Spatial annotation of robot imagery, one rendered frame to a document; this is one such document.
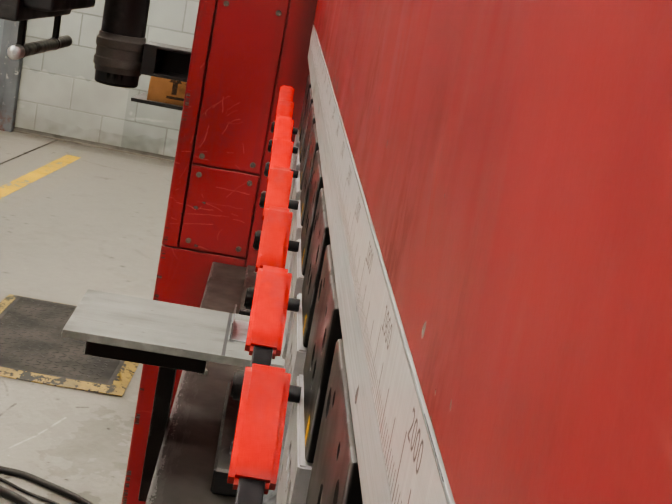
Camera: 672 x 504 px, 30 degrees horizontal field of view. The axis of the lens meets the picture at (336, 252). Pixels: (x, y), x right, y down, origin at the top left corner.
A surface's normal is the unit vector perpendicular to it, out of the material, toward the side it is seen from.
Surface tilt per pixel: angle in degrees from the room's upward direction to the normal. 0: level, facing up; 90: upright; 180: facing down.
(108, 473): 0
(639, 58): 90
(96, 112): 90
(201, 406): 0
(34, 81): 90
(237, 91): 90
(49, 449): 0
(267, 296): 39
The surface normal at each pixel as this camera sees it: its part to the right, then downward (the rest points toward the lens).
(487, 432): -0.98, -0.17
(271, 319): 0.16, -0.60
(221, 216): 0.03, 0.22
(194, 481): 0.18, -0.96
